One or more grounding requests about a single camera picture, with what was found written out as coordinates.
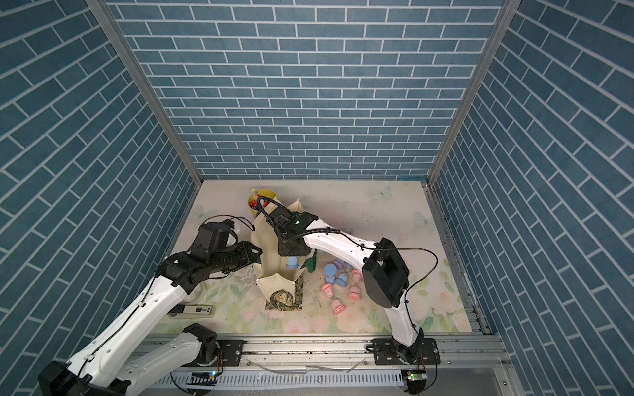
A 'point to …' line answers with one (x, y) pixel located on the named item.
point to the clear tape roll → (194, 294)
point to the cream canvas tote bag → (281, 287)
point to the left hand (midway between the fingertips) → (265, 253)
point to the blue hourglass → (291, 262)
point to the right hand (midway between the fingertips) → (288, 251)
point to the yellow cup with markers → (253, 200)
